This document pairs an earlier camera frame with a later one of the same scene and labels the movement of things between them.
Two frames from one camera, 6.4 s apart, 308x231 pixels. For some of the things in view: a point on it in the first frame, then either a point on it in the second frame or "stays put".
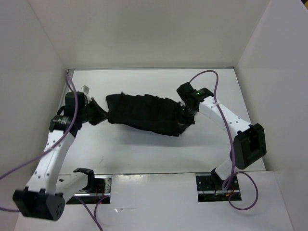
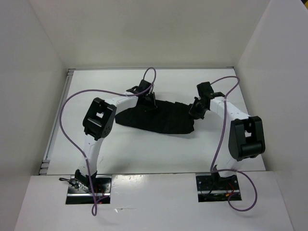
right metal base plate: (210, 189) stays put
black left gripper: (101, 115) to (153, 105)
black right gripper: (184, 122) to (193, 112)
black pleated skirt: (148, 113) stays put
